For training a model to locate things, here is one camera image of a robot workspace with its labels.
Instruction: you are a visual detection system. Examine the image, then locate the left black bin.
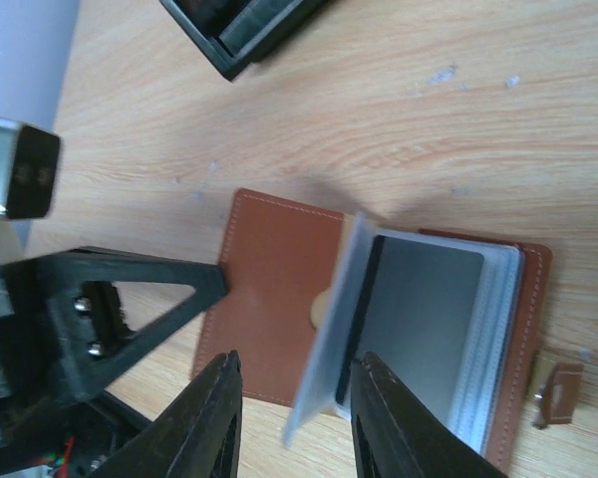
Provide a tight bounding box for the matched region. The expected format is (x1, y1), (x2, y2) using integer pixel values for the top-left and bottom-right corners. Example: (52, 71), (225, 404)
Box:
(160, 0), (332, 82)

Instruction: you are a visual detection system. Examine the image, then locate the brown leather card holder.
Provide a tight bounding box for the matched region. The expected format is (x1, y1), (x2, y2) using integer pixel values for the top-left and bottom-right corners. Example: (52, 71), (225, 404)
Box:
(191, 187), (584, 474)

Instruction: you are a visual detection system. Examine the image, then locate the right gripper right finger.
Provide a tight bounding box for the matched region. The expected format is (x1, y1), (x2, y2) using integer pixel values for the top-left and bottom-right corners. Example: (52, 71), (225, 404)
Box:
(350, 353), (504, 478)

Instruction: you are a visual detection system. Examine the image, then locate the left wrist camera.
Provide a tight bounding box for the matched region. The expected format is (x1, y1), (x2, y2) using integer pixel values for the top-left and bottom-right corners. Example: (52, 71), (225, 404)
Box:
(0, 118), (62, 220)

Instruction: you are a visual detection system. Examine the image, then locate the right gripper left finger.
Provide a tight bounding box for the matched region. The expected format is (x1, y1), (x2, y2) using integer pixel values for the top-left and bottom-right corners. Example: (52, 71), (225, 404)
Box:
(92, 351), (243, 478)

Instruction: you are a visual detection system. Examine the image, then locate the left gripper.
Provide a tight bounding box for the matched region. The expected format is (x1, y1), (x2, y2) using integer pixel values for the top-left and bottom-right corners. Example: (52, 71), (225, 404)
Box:
(0, 248), (227, 473)

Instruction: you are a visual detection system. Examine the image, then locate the black vip card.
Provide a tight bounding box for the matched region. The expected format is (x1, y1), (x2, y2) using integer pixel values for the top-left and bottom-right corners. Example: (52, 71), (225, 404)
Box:
(347, 233), (485, 423)

